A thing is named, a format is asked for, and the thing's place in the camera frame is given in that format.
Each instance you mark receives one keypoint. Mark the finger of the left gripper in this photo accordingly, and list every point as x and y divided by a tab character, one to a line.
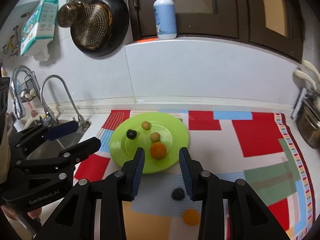
28	140
66	159

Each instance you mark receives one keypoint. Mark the steel pot on rack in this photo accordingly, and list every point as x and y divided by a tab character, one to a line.
308	123

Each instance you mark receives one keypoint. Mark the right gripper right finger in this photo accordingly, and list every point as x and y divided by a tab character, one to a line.
249	217

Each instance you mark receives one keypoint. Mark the chrome kitchen faucet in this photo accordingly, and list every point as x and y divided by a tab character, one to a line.
18	104

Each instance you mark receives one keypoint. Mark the thin gooseneck faucet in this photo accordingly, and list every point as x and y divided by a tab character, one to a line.
54	95

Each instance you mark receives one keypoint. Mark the tan round fruit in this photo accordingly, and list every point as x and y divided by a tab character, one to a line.
155	137
146	125

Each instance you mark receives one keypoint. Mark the white handled pans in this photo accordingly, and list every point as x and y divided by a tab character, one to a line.
301	73

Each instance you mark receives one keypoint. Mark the stainless steel sink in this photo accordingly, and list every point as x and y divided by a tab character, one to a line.
51	149

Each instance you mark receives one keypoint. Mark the person's left hand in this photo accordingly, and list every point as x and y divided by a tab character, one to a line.
9	212

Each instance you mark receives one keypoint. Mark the orange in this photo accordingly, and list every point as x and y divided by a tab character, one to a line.
158	150
191	217

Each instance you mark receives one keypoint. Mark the black frying pan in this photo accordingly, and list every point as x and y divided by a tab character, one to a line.
102	28

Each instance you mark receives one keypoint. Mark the blue white soap bottle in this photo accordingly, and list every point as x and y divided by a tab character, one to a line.
165	19

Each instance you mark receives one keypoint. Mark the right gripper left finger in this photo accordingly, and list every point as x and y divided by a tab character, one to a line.
74	217

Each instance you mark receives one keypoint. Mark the dark wooden window frame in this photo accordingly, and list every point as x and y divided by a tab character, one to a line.
276	25

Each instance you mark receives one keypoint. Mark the paper towel pack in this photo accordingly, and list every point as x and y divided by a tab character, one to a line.
38	30

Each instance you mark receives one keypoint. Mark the black wire basket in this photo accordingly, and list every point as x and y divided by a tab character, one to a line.
27	91

